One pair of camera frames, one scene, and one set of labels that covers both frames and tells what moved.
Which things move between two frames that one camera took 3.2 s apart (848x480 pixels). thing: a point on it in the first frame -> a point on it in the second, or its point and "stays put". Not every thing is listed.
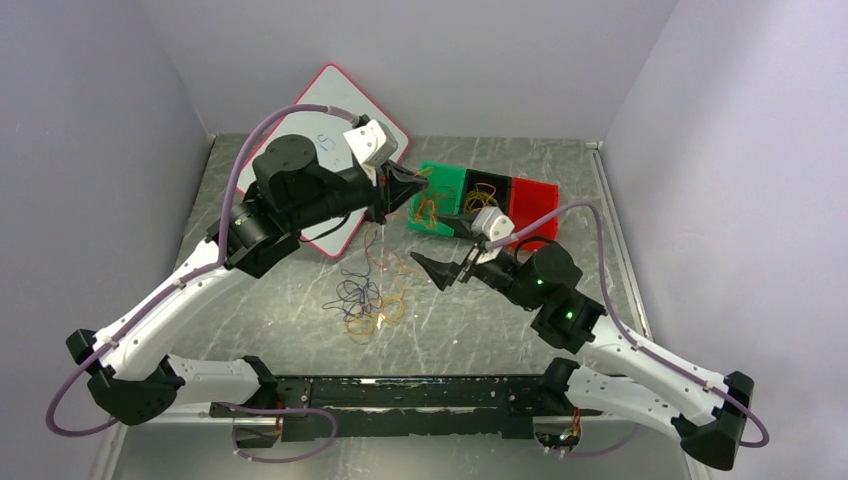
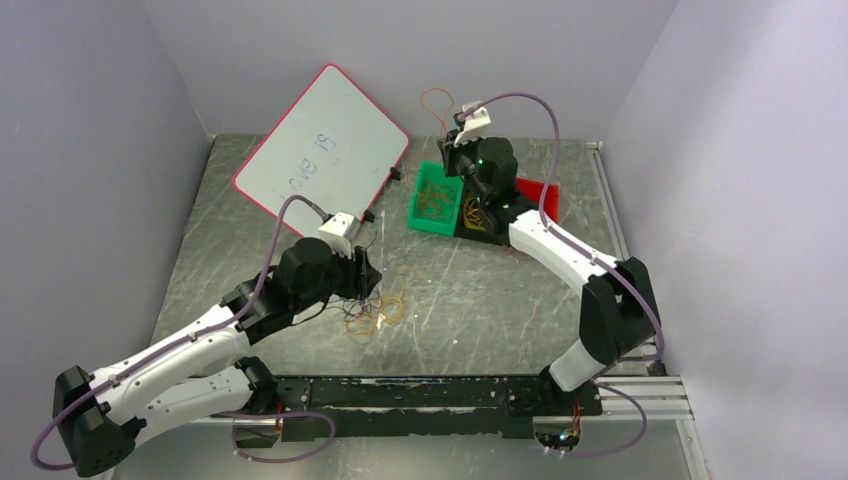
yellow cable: [391, 310] stays put
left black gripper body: [374, 196] -> [354, 281]
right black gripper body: [497, 272] -> [459, 160]
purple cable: [357, 294] stays put
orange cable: [426, 211] -> [443, 122]
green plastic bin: [440, 197] stays put
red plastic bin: [531, 201] stays put
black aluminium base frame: [396, 408] stays put
